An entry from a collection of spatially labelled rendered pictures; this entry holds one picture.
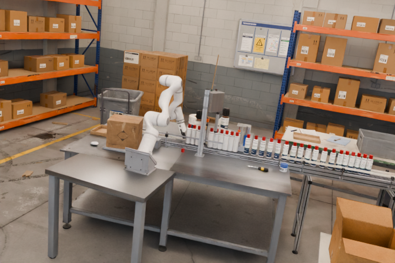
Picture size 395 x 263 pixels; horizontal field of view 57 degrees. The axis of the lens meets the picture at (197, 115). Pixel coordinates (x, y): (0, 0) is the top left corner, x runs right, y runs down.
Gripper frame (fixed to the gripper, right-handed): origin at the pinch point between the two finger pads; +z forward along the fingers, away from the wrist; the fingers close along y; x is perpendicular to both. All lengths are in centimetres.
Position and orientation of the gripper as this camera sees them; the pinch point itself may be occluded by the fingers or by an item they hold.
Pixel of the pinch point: (184, 136)
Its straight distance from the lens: 377.3
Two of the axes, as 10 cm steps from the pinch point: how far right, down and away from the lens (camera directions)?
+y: 2.0, -2.2, 9.5
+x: -9.5, 1.8, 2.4
